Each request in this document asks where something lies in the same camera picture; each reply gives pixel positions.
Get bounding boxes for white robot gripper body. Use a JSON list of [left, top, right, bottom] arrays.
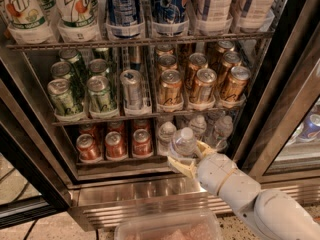
[[196, 153, 261, 213]]

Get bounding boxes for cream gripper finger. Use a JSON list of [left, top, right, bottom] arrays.
[[195, 141, 216, 158], [168, 157, 197, 179]]

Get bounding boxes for clear water bottle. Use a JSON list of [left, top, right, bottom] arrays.
[[188, 115, 207, 140], [208, 115, 233, 151], [169, 127, 197, 161]]

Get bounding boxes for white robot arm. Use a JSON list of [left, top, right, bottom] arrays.
[[168, 141, 320, 240]]

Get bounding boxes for blue bottle right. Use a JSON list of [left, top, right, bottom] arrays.
[[150, 0, 188, 36]]

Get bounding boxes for blue bottle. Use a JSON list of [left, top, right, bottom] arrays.
[[150, 0, 188, 36], [107, 0, 142, 38]]

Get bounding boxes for fridge glass door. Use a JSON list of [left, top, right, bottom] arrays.
[[0, 65, 70, 229]]

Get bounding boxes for blue bottle left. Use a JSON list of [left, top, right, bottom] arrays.
[[107, 0, 142, 38]]

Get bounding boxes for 7up bottle right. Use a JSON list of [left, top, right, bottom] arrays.
[[56, 0, 101, 42]]

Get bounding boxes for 7up bottle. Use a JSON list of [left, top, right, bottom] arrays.
[[1, 0, 52, 44], [56, 0, 101, 42]]

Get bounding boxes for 7up bottle left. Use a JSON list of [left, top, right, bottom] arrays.
[[1, 0, 52, 44]]

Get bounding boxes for red soda can front right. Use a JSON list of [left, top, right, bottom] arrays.
[[132, 129, 152, 157]]

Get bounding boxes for red soda can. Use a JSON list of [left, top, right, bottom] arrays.
[[105, 131, 127, 160], [76, 134, 102, 163], [132, 129, 152, 157]]

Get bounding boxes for clear plastic container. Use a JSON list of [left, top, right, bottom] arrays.
[[114, 209, 223, 240]]

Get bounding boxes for gold can front middle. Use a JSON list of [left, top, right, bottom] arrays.
[[189, 68, 217, 104]]

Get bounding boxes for gold can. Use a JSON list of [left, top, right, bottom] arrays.
[[220, 66, 251, 102], [189, 68, 217, 104], [159, 70, 182, 106]]

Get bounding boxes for gold can front right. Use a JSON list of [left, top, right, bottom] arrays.
[[220, 66, 251, 102]]

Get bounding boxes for gold can front left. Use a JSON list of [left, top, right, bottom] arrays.
[[159, 70, 182, 106]]

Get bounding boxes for red soda can front middle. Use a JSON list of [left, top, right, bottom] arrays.
[[105, 131, 127, 160]]

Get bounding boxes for gold can second row middle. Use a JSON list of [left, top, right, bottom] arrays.
[[185, 52, 208, 89]]

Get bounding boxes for gold can second row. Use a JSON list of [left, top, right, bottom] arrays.
[[217, 51, 242, 84], [185, 52, 208, 89], [157, 54, 178, 74]]

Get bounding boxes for gold can second row right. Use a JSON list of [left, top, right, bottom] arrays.
[[217, 51, 242, 84]]

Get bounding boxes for gold can second row left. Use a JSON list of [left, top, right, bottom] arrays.
[[157, 54, 178, 74]]

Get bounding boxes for red soda can front left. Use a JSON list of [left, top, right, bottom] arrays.
[[76, 134, 102, 163]]

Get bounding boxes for blue can behind glass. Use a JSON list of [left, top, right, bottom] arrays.
[[297, 114, 320, 142]]

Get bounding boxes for silver tall can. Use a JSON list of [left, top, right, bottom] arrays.
[[120, 69, 143, 110]]

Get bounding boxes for green can front right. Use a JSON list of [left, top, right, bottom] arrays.
[[87, 75, 116, 113]]

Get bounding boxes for green can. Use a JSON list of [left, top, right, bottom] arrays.
[[87, 75, 116, 113], [47, 78, 83, 116]]

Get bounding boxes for green can second row right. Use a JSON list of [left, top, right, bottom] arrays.
[[88, 59, 110, 77]]

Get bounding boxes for green can second row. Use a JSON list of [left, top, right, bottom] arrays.
[[51, 61, 78, 83], [88, 59, 110, 77]]

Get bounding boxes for green can front left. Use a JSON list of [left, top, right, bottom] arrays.
[[47, 78, 83, 116]]

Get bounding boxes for white carton right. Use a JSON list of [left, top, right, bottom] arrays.
[[235, 0, 274, 32]]

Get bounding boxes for green can second row left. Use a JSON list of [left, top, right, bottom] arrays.
[[51, 61, 78, 83]]

